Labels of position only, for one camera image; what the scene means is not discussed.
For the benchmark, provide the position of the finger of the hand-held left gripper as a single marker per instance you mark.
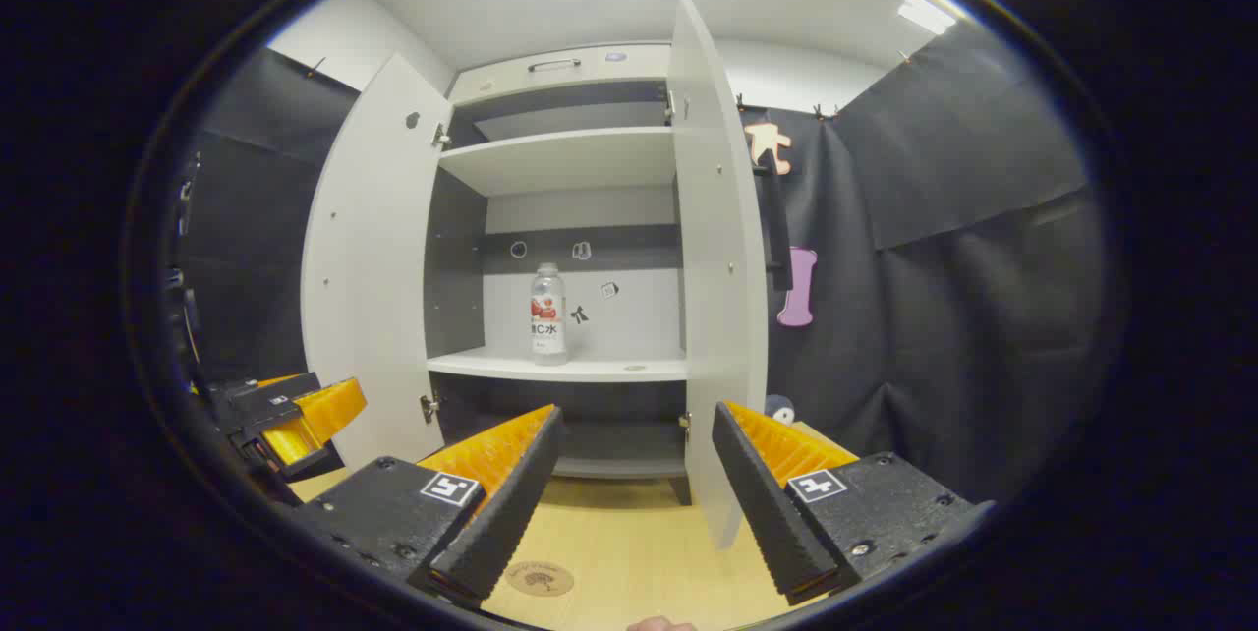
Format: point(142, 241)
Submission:
point(280, 379)
point(314, 415)

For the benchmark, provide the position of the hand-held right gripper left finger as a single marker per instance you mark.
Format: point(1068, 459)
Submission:
point(511, 503)

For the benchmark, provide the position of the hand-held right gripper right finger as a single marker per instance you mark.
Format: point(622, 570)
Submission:
point(762, 503)

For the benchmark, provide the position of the round cork coaster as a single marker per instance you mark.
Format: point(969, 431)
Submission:
point(541, 579)

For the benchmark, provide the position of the white cabinet door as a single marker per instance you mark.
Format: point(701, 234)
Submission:
point(373, 267)
point(713, 267)

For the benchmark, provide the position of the clear bottle with red label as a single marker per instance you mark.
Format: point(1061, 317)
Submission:
point(548, 336)

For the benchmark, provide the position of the metal door hinge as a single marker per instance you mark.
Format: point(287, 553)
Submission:
point(429, 405)
point(439, 135)
point(685, 425)
point(670, 107)

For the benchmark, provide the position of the white cabinet drawer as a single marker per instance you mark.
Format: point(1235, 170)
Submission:
point(491, 81)

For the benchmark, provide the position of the penguin plush toy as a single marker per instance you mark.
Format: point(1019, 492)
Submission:
point(779, 407)

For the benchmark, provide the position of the black backdrop cloth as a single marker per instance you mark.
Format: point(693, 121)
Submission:
point(934, 316)

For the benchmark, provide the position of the ceiling light panel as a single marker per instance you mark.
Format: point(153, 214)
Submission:
point(926, 14)

